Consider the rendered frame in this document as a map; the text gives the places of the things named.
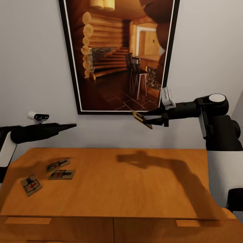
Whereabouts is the mousetrap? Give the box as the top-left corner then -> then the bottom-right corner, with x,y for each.
49,170 -> 76,180
46,158 -> 70,173
133,110 -> 153,129
21,174 -> 42,197

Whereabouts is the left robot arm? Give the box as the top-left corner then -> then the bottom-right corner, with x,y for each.
0,111 -> 77,189

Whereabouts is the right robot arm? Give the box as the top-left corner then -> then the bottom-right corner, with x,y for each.
143,87 -> 243,225

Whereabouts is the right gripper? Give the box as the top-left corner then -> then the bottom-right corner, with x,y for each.
143,102 -> 187,127

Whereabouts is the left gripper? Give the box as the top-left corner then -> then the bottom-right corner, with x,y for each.
23,123 -> 77,142

